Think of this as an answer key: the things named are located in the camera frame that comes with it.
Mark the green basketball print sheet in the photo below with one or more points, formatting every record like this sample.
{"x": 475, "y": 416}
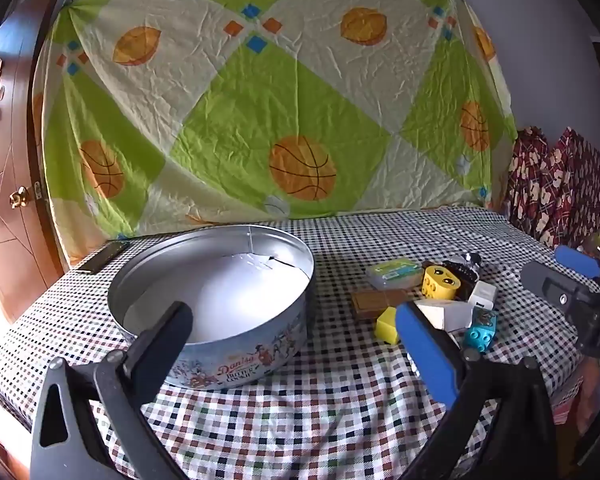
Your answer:
{"x": 280, "y": 85}

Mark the green floss pick box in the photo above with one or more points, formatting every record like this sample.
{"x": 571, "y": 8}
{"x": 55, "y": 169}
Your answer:
{"x": 392, "y": 272}

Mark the white paper box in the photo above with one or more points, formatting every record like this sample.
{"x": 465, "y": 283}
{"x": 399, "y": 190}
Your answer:
{"x": 452, "y": 316}

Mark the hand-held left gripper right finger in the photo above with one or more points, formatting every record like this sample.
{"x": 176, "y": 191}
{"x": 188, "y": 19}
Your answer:
{"x": 425, "y": 355}

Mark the yellow face toy block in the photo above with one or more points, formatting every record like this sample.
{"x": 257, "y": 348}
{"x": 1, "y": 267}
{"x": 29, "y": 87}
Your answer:
{"x": 440, "y": 282}

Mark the blue bear toy block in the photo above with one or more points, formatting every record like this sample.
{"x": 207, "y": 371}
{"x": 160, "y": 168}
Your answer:
{"x": 480, "y": 335}

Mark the yellow cube block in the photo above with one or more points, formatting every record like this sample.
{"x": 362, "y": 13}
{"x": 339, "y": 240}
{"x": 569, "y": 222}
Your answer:
{"x": 386, "y": 327}

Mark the black ridged object with foil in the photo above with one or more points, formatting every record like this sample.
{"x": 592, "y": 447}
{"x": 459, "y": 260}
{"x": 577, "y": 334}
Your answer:
{"x": 465, "y": 275}

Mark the white charger plug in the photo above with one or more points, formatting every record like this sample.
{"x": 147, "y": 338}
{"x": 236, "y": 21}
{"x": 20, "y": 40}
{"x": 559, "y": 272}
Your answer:
{"x": 481, "y": 297}

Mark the brown wooden door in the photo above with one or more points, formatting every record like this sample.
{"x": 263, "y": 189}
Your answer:
{"x": 10, "y": 240}

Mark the checkered tablecloth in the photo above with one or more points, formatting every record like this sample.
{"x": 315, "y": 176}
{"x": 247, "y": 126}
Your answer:
{"x": 340, "y": 400}

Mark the small shiny metal object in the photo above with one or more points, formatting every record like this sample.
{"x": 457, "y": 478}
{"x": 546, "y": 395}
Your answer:
{"x": 472, "y": 258}

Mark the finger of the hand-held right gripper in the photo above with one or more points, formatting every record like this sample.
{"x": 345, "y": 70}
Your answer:
{"x": 547, "y": 280}
{"x": 577, "y": 260}

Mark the round metal cookie tin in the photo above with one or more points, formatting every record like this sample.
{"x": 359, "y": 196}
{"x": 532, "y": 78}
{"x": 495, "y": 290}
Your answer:
{"x": 260, "y": 355}

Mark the red plaid teddy print cloth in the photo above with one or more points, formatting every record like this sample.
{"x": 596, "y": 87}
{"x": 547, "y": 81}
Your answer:
{"x": 555, "y": 185}

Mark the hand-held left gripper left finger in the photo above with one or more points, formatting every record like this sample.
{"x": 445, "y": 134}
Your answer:
{"x": 165, "y": 330}

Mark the brown case with rubber band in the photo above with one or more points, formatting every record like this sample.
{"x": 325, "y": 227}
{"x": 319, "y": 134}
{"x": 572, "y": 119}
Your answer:
{"x": 375, "y": 304}

